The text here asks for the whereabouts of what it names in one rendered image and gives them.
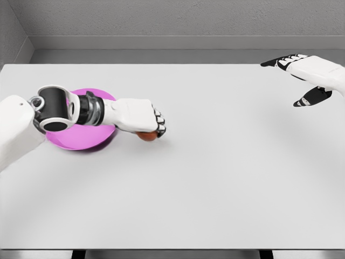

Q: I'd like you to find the red apple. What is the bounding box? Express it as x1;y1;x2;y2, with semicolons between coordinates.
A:
136;131;158;142

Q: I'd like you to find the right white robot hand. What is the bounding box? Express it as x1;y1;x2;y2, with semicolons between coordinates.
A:
260;53;334;108

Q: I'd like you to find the pink round plate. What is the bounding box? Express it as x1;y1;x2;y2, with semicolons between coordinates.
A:
45;88;117;151

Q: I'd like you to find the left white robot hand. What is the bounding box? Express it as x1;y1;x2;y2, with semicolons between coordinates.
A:
130;99;167;139

